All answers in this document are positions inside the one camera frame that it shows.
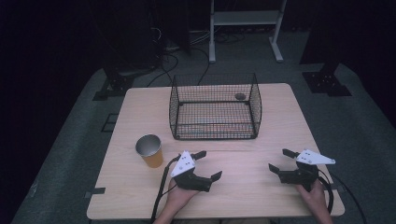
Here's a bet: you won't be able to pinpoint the black tape floor outline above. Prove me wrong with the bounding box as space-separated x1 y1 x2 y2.
100 113 120 133

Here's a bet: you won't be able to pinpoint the black stand base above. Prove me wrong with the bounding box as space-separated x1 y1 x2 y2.
92 73 135 102
301 61 353 98

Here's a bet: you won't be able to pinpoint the person's left hand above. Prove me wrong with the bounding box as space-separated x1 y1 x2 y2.
165 178 201 217

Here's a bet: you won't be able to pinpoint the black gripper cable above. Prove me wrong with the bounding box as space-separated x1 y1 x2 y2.
317 170 369 224
150 154 182 224

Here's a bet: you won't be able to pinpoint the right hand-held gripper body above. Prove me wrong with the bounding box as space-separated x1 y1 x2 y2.
278 148 337 192

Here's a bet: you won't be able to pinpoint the black tape strip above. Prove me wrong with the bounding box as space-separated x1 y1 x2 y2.
84 187 106 200

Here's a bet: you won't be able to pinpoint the black wire mesh basket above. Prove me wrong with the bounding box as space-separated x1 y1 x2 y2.
168 73 263 141

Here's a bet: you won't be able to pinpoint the person's right hand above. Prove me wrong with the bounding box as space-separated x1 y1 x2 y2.
294 179 331 217

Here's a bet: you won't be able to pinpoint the orange cup with silver inside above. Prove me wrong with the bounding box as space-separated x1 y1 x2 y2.
134 133 164 169

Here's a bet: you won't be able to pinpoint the white metal stand frame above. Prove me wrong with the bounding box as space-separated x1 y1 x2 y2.
208 0 288 64

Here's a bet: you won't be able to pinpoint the black floor cables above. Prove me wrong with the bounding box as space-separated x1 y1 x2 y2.
145 27 247 89

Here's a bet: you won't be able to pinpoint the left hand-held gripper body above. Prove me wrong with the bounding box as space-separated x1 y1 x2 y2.
170 150 213 193

